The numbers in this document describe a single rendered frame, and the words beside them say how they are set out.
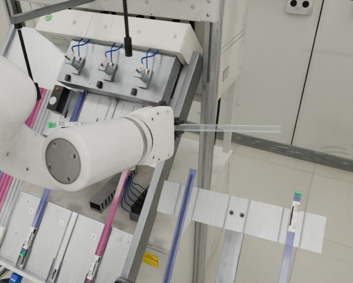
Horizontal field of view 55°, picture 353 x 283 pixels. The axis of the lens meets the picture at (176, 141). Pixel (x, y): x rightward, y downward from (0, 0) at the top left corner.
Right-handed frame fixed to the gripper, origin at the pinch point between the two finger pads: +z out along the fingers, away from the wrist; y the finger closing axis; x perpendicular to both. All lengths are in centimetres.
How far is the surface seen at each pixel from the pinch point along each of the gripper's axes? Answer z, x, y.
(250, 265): 100, 7, -89
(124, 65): 14.8, 22.4, 13.4
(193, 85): 22.8, 5.7, 7.9
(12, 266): -8, 46, -40
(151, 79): 14.3, 13.7, 9.8
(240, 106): 191, 41, -14
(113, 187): 38, 46, -31
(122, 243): 2.2, 16.5, -31.3
